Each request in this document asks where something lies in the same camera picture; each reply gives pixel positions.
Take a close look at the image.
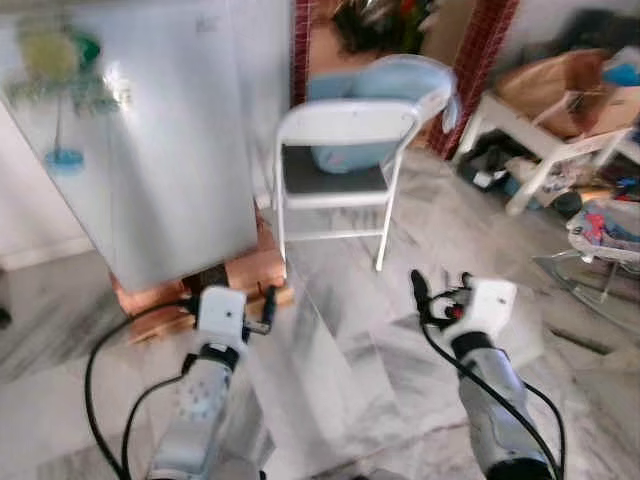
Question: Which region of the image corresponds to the dark clothes heap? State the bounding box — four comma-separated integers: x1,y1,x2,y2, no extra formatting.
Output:
545,8,640,63

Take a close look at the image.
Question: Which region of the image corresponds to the black box with white label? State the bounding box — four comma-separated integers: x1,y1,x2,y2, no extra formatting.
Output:
458,135,521,193

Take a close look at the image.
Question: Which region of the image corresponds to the short black right arm cable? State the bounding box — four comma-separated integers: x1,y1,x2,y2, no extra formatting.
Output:
520,380,569,480

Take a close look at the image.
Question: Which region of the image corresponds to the light blue plastic baby tub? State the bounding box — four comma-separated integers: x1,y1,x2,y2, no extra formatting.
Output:
306,54,463,174

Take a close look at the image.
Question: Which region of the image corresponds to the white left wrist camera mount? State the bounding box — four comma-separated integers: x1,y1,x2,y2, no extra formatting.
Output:
196,286,249,347

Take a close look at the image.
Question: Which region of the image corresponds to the long black right arm cable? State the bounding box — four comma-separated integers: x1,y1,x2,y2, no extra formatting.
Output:
420,320,561,480

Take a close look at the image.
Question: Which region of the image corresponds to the green flower fridge sticker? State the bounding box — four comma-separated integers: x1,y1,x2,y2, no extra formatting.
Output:
5,25,129,177

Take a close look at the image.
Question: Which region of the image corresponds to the white folding chair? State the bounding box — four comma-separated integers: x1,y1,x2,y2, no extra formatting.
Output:
272,97,426,273

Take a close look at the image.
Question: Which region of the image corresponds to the dark leafy plant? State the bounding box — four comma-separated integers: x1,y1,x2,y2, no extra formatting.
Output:
333,0,441,56

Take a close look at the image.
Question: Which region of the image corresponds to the wide red patterned pillar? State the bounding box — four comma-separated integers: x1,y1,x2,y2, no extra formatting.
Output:
428,0,521,159

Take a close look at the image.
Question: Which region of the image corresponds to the grey baby bouncer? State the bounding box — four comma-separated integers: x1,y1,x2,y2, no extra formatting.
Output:
533,198,640,331

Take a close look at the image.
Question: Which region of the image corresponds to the brown paper bag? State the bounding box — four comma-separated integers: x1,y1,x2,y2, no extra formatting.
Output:
493,48,613,139

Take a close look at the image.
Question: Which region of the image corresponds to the short black left arm cable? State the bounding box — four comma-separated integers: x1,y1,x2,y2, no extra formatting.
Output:
120,372,191,480

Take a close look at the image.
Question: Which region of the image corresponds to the long black left arm cable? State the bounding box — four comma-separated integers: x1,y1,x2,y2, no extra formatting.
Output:
84,300,199,480

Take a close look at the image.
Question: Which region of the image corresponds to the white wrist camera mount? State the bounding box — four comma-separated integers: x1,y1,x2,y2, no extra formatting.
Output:
196,286,249,347
447,279,519,343

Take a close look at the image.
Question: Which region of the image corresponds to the white fridge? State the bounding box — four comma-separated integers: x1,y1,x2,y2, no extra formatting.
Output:
0,0,263,293

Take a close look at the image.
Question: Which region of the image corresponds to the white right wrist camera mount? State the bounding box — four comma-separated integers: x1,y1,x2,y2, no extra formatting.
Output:
447,279,519,343

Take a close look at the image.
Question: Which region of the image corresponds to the bright blue plastic item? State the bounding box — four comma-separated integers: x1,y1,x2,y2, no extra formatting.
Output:
603,48,640,89

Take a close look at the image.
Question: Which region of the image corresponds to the short black arm cable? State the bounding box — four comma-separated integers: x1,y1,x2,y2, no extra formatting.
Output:
520,380,569,480
120,372,191,480

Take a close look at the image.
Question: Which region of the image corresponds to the tan cardboard box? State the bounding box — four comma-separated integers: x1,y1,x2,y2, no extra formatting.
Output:
575,85,640,136

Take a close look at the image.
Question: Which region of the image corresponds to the narrow red patterned pillar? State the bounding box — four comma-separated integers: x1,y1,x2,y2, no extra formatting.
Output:
290,0,313,106

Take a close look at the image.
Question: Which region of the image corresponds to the long black arm cable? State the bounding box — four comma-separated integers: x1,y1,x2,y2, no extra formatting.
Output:
420,320,561,480
84,300,199,480

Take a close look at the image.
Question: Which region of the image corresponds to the red brick fridge base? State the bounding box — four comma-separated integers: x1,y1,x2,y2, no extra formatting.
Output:
110,215,297,343

